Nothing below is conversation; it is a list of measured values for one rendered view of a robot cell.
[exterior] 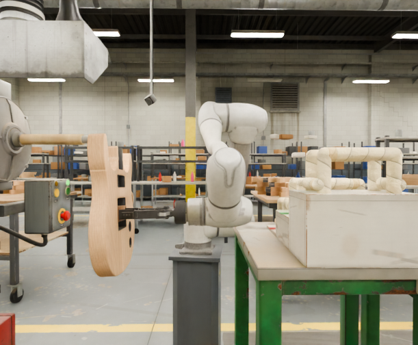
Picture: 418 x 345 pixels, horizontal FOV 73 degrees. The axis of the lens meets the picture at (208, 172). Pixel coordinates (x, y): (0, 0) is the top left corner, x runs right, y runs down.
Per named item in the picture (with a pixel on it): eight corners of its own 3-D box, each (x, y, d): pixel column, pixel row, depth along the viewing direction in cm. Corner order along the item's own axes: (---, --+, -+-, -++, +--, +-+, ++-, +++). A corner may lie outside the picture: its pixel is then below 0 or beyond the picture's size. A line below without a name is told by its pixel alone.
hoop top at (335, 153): (320, 160, 67) (320, 146, 67) (315, 161, 70) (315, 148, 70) (405, 160, 67) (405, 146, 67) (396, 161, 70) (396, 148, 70)
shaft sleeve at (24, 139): (25, 146, 87) (18, 142, 84) (27, 136, 88) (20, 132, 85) (84, 146, 87) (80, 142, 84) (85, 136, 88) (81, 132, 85)
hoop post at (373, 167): (371, 191, 75) (371, 155, 75) (364, 189, 78) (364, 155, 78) (384, 191, 75) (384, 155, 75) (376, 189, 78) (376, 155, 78)
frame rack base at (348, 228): (306, 268, 65) (307, 194, 65) (287, 250, 81) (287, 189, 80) (423, 267, 66) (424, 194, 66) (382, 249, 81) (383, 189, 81)
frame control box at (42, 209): (-27, 254, 99) (-28, 181, 99) (14, 239, 121) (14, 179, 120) (44, 254, 100) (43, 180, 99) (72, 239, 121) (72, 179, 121)
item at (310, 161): (308, 191, 75) (308, 155, 75) (304, 189, 78) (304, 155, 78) (319, 191, 75) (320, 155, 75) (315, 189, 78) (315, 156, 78)
